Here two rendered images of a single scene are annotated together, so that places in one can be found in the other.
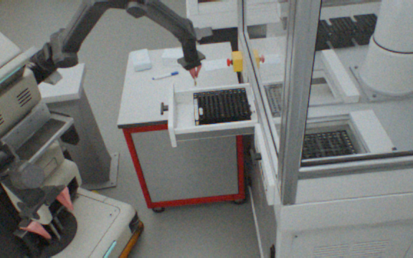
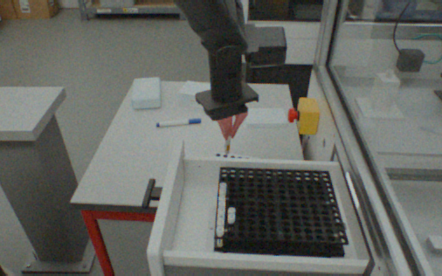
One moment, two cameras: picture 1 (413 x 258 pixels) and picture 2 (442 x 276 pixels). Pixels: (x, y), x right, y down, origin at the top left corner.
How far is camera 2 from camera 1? 0.87 m
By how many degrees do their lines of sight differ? 6
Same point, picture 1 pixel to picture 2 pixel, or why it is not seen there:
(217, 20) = not seen: hidden behind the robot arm
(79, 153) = (37, 218)
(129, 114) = (99, 183)
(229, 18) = (292, 51)
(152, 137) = (134, 231)
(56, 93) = not seen: outside the picture
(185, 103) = (202, 183)
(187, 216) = not seen: outside the picture
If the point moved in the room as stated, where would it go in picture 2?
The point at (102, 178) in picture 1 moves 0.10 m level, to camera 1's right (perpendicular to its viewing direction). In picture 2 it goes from (71, 256) to (93, 257)
